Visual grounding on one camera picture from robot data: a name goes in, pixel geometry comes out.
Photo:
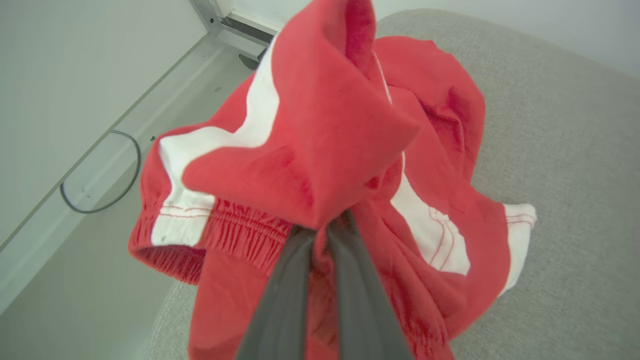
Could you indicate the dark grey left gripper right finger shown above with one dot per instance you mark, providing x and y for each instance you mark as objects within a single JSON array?
[{"x": 362, "y": 310}]

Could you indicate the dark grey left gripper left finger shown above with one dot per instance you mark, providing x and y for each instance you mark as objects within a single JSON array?
[{"x": 285, "y": 300}]

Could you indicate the red Bulls shorts white stripes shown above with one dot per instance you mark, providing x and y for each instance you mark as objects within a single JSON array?
[{"x": 325, "y": 125}]

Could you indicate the dark caster wheel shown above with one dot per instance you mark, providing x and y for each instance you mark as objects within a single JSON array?
[{"x": 249, "y": 61}]

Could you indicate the silver metal frame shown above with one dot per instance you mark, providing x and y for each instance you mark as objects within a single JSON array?
[{"x": 215, "y": 20}]

